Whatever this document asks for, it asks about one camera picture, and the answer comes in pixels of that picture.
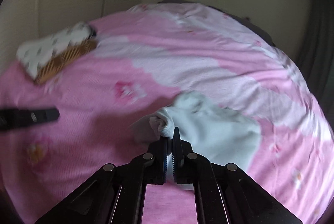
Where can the light grey small garment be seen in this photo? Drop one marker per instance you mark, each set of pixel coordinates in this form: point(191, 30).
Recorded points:
point(222, 135)

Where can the white patterned folded garment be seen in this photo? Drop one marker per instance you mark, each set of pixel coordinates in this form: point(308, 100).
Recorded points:
point(34, 54)

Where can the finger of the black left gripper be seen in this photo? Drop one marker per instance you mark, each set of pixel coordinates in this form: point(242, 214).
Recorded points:
point(15, 118)

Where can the brown striped folded garment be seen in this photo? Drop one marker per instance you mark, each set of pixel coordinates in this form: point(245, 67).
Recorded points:
point(59, 61)

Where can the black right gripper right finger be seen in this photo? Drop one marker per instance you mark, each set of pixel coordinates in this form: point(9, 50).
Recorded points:
point(180, 149)

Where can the pink floral bed cover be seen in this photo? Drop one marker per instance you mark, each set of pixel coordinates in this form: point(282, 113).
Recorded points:
point(147, 56)

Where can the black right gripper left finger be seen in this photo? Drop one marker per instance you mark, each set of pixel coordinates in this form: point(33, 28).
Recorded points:
point(157, 168)

